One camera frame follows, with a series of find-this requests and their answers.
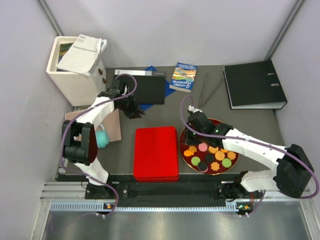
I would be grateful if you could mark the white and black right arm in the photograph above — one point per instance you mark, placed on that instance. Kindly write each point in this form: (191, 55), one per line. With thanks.
(289, 170)

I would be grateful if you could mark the green macaron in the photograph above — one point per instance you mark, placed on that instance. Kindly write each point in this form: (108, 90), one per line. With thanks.
(226, 163)
(195, 161)

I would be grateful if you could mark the black flat notebook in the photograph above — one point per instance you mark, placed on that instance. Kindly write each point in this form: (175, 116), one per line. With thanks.
(150, 85)

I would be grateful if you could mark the blue paperback book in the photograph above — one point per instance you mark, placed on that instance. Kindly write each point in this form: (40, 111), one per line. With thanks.
(183, 77)

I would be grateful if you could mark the pink notebook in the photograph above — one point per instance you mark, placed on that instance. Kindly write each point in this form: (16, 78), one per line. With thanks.
(111, 123)

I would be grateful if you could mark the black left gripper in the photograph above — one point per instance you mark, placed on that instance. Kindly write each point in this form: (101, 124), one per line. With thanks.
(135, 110)

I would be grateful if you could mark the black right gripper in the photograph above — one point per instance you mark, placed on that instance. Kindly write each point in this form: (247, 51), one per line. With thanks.
(190, 141)

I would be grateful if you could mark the orange flower cookie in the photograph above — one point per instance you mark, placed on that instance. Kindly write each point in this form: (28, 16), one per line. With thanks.
(215, 166)
(192, 148)

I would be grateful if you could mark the pink macaron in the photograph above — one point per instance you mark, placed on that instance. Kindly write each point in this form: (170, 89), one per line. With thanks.
(203, 147)

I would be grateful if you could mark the orange star cookie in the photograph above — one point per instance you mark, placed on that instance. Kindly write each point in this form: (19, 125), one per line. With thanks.
(231, 155)

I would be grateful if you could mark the black pink sandwich cookie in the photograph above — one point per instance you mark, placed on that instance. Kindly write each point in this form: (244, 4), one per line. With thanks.
(202, 167)

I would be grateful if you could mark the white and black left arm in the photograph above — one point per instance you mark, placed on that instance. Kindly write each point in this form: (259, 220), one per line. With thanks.
(79, 142)

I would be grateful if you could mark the white paper manual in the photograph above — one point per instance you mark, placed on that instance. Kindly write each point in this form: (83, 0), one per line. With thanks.
(83, 55)

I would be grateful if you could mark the orange round cracker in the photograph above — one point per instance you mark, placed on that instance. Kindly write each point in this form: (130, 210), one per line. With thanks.
(219, 155)
(213, 150)

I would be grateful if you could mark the red box lid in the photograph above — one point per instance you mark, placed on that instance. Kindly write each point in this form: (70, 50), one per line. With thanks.
(156, 152)

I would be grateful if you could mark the dark red round plate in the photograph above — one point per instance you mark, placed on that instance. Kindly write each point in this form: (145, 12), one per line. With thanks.
(187, 160)

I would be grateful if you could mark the metal tongs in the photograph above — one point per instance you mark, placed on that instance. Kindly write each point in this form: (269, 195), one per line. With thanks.
(202, 100)

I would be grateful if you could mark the white storage box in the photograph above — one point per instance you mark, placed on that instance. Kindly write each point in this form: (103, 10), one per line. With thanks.
(79, 90)

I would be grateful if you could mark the black ring binder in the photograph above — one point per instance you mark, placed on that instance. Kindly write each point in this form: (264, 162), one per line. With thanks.
(254, 85)

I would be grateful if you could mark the red cookie box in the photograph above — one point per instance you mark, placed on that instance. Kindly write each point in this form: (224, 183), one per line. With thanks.
(156, 179)

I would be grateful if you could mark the light blue headphones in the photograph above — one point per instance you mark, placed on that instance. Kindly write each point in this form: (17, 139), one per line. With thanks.
(102, 137)

